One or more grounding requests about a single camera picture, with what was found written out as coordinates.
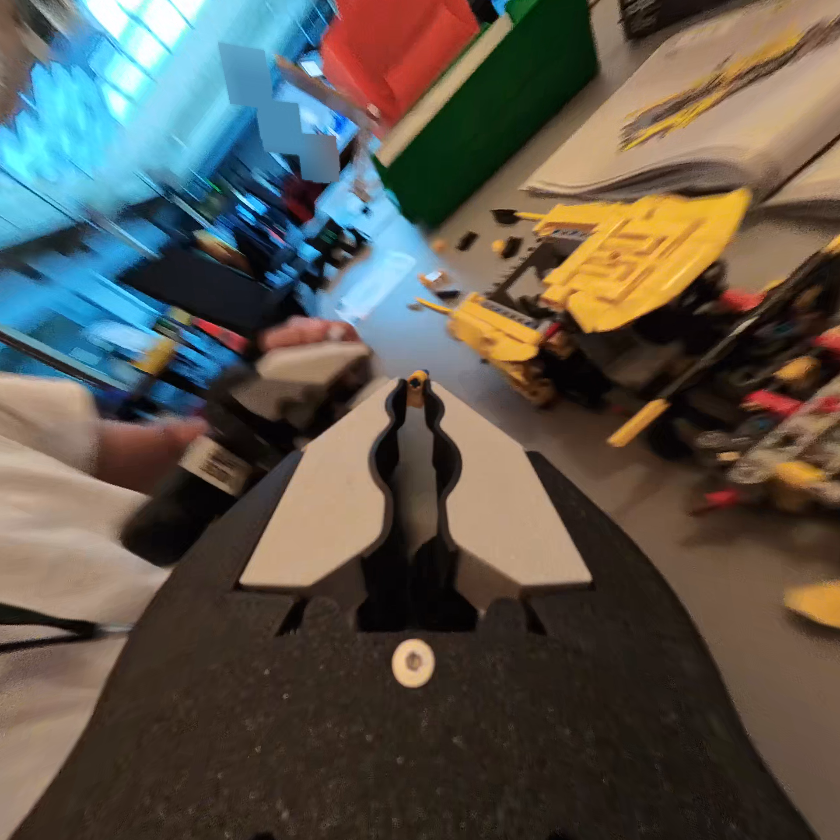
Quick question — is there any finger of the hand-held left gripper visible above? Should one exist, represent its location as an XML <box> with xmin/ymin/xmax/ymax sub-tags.
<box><xmin>226</xmin><ymin>378</ymin><xmax>320</xmax><ymax>433</ymax></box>

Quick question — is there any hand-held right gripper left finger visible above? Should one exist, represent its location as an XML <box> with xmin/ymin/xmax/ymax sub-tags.
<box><xmin>238</xmin><ymin>378</ymin><xmax>409</xmax><ymax>601</ymax></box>

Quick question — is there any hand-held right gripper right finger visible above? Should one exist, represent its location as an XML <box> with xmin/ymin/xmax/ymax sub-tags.
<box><xmin>423</xmin><ymin>381</ymin><xmax>594</xmax><ymax>613</ymax></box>

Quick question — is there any yellow toy brick car model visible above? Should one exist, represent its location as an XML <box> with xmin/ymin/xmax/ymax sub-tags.
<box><xmin>446</xmin><ymin>189</ymin><xmax>840</xmax><ymax>519</ymax></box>

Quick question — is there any person's left forearm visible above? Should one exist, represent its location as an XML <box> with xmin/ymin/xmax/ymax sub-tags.
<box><xmin>95</xmin><ymin>416</ymin><xmax>212</xmax><ymax>494</ymax></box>

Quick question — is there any person's left hand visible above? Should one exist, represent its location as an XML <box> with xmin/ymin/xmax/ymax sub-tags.
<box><xmin>258</xmin><ymin>316</ymin><xmax>361</xmax><ymax>352</ymax></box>

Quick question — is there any colourful sticker sheet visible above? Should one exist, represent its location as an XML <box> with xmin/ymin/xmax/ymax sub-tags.
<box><xmin>335</xmin><ymin>249</ymin><xmax>419</xmax><ymax>322</ymax></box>

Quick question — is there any small black toy robot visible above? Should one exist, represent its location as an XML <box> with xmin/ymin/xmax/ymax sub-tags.
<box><xmin>307</xmin><ymin>218</ymin><xmax>370</xmax><ymax>290</ymax></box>

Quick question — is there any wooden document stand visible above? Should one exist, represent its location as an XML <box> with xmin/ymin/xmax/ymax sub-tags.
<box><xmin>276</xmin><ymin>56</ymin><xmax>382</xmax><ymax>132</ymax></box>

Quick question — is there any white paper stack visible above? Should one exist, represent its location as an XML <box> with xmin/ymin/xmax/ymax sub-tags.
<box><xmin>375</xmin><ymin>14</ymin><xmax>516</xmax><ymax>170</ymax></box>

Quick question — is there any green storage bin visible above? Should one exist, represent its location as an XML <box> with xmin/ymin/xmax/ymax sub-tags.
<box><xmin>373</xmin><ymin>0</ymin><xmax>599</xmax><ymax>229</ymax></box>

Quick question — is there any orange felt bag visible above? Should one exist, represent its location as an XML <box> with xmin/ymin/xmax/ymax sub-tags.
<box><xmin>319</xmin><ymin>0</ymin><xmax>483</xmax><ymax>129</ymax></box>

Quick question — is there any open instruction booklet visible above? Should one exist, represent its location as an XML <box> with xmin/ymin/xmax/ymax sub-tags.
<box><xmin>521</xmin><ymin>0</ymin><xmax>840</xmax><ymax>224</ymax></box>

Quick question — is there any toy car set box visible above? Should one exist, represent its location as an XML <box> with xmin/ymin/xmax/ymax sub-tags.
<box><xmin>619</xmin><ymin>0</ymin><xmax>746</xmax><ymax>42</ymax></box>

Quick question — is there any black lanyard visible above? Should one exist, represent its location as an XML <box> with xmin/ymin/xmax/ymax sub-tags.
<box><xmin>0</xmin><ymin>604</ymin><xmax>135</xmax><ymax>654</ymax></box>

